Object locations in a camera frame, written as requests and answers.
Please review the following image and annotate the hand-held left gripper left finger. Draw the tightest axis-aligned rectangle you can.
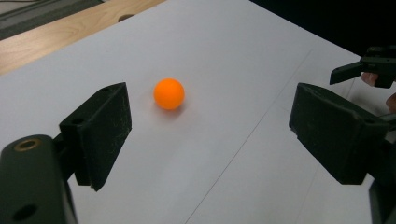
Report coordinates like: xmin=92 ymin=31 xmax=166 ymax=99
xmin=59 ymin=81 xmax=133 ymax=192

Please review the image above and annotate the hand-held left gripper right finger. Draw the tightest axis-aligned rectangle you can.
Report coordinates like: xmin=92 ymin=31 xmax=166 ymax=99
xmin=289 ymin=82 xmax=390 ymax=186

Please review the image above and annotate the orange ball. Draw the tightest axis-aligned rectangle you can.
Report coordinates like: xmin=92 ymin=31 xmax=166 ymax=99
xmin=153 ymin=77 xmax=186 ymax=111

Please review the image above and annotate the wooden table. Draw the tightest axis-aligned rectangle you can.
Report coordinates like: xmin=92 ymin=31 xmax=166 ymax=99
xmin=0 ymin=0 xmax=166 ymax=77

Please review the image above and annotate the white paper table cover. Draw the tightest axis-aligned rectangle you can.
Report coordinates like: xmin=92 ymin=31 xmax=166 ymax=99
xmin=0 ymin=0 xmax=396 ymax=224

